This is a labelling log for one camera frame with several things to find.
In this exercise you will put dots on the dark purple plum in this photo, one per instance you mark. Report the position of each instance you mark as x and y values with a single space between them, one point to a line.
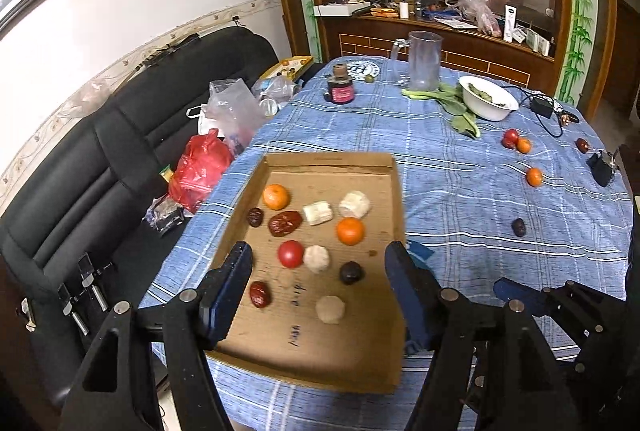
518 227

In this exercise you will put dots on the dark jar with red label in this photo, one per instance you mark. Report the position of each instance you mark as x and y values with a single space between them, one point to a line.
341 88

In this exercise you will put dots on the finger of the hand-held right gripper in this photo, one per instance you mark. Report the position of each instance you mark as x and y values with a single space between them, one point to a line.
595 368
507 287

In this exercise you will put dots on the wooden cabinet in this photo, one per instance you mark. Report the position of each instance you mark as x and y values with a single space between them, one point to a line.
380 43

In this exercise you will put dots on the green bok choy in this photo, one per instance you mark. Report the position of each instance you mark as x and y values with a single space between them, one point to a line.
452 106

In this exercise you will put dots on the clear plastic pitcher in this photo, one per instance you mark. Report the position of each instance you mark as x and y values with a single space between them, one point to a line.
422 61

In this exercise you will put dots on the flat white box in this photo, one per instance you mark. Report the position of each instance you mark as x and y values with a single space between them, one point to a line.
340 10

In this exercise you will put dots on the dark snack packet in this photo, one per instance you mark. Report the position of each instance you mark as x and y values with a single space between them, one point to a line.
162 216

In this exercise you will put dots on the green leaves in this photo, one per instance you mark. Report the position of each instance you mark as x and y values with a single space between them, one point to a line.
482 92

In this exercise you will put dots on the orange mandarin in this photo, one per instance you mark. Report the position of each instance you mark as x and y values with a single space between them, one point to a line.
350 231
276 196
534 177
523 145

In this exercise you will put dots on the yellow tray of small items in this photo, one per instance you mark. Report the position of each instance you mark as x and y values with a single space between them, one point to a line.
292 65

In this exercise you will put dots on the blue white card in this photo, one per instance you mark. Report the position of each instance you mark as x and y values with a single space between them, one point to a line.
421 253

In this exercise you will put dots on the shallow cardboard box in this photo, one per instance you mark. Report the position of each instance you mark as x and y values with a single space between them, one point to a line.
325 176

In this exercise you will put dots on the blue plaid tablecloth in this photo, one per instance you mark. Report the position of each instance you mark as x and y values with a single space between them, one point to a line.
475 211

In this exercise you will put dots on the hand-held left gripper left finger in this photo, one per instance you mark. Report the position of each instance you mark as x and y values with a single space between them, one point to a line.
225 301

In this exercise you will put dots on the small white bottle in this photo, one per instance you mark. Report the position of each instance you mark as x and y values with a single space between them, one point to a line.
404 8

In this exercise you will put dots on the crumpled plastic bag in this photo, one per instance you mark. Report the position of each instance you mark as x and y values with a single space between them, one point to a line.
475 13

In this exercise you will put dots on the red plastic bag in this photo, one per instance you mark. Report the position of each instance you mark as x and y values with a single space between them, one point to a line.
200 171

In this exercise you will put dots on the round blue white coaster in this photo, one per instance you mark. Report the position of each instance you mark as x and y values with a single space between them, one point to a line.
362 70

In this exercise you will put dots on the black pouch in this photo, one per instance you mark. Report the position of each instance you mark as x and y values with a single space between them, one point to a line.
602 166

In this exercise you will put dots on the white bowl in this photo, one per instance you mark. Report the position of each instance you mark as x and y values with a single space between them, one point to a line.
492 111

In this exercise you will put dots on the red tomato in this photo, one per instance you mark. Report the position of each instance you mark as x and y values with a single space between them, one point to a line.
290 254
510 136

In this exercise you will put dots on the black power adapter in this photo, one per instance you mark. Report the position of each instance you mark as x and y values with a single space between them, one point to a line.
542 105

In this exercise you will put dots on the tall white carton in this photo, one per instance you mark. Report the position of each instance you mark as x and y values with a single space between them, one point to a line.
509 23

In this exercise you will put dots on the large wrinkled red date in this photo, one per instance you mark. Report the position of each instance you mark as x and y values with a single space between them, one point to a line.
285 223

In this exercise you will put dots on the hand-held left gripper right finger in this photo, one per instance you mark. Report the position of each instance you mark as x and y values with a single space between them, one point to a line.
410 306

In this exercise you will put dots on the beige round cake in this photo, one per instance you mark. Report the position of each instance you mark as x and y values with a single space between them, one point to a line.
317 259
330 309
355 204

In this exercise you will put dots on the black leather sofa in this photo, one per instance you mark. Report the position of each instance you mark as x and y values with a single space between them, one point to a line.
100 136

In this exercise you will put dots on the brown walnut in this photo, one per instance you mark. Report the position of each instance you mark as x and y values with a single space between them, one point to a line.
565 118

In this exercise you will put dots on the clear plastic bag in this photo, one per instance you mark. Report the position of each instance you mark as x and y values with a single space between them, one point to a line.
277 91
235 111

